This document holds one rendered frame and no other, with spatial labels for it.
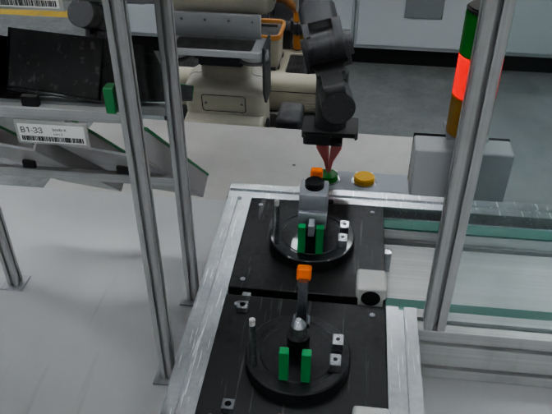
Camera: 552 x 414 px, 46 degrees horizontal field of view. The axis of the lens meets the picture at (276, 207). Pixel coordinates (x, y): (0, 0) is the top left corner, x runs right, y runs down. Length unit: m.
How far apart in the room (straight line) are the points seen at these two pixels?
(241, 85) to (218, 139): 0.24
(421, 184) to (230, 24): 0.94
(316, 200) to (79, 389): 0.46
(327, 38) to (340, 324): 0.47
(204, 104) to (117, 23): 1.13
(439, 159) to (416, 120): 2.75
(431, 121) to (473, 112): 2.82
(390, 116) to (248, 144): 2.09
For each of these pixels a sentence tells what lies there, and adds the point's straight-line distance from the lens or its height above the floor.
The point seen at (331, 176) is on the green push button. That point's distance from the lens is 1.25.
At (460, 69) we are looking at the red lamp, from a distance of 0.79.
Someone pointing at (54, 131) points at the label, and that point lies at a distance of 0.80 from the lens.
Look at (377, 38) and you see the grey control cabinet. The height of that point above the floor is 0.17.
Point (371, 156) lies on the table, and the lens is 1.54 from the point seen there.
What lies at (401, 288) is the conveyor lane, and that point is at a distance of 1.10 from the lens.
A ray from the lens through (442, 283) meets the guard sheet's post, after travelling 0.93.
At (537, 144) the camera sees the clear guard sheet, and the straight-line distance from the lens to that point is 0.82.
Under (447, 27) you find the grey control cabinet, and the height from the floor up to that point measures 0.26.
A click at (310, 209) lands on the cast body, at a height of 1.06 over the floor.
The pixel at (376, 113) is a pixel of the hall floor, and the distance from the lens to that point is 3.61.
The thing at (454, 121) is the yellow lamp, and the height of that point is 1.28.
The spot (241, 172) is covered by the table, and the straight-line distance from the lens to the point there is 1.47.
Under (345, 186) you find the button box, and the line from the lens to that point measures 1.25.
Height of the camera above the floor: 1.65
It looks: 36 degrees down
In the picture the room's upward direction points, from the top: straight up
